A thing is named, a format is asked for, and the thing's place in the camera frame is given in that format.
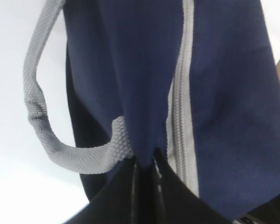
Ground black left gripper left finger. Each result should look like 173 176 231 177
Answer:
67 156 143 224

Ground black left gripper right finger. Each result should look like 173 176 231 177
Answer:
151 149 234 224

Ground navy blue lunch bag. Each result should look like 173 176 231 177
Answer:
23 0 280 220

